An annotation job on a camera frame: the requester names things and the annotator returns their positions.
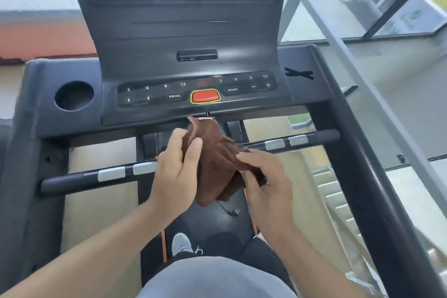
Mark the person's left hand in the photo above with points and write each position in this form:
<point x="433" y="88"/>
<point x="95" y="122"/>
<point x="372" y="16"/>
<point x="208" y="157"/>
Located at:
<point x="171" y="182"/>

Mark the person's right hand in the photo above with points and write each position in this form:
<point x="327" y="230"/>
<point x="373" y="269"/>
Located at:
<point x="272" y="200"/>

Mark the brown microfibre cloth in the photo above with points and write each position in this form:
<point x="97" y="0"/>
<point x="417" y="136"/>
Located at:
<point x="216" y="154"/>

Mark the person's right forearm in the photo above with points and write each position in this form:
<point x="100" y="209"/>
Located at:
<point x="307" y="266"/>

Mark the person's left forearm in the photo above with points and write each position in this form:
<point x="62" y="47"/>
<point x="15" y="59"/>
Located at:
<point x="87" y="259"/>

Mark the person's left grey shoe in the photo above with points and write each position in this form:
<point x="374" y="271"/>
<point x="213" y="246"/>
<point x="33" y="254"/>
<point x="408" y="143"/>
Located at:
<point x="180" y="242"/>

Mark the person's grey shirt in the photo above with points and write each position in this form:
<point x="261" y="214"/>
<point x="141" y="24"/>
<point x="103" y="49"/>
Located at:
<point x="209" y="280"/>

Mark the grey staircase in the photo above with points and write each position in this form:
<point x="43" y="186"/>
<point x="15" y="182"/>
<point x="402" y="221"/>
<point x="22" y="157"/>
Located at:
<point x="335" y="196"/>

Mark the green printed floor mat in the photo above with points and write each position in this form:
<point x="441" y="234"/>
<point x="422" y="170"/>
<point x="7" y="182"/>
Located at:
<point x="300" y="123"/>

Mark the grey metal handrail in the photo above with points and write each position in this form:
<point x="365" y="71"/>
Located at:
<point x="349" y="60"/>

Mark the orange patterned parapet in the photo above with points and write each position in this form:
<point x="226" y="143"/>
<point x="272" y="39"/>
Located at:
<point x="42" y="39"/>

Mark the small black wall fixture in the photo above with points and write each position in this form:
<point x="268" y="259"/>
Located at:
<point x="401" y="158"/>

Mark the black window frame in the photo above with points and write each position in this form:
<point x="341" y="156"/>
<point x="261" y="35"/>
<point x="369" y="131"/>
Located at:
<point x="401" y="2"/>

